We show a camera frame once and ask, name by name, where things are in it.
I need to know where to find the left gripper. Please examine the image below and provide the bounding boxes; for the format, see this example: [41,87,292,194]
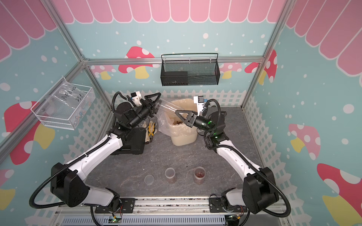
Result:
[129,93,162,129]

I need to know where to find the clear tea jar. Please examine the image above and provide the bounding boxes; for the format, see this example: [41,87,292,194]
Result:
[158,98,184,114]
[193,166,206,185]
[165,168,176,184]

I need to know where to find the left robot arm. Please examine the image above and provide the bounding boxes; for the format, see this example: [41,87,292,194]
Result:
[29,92,161,213]

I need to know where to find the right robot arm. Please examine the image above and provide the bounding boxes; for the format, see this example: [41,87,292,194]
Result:
[175,99,291,218]

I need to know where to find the clear plastic bin liner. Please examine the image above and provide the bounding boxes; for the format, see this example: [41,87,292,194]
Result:
[156,98,208,137]

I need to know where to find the beige trash bin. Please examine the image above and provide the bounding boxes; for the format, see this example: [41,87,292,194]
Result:
[165,98,198,146]

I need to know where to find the black box in basket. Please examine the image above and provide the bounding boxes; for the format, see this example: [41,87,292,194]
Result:
[161,71,189,86]

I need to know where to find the white yellow work gloves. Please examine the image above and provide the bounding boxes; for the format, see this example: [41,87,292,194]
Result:
[142,121,157,144]

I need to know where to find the black plastic tool case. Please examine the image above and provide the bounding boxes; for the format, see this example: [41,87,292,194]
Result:
[111,128,146,155]

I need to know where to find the clear plastic bag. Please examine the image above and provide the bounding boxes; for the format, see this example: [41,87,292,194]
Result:
[42,77,96,129]

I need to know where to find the black wire mesh basket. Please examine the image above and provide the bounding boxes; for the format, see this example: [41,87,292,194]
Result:
[161,53,220,86]

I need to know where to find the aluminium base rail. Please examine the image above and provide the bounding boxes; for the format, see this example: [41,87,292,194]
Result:
[53,195,286,221]

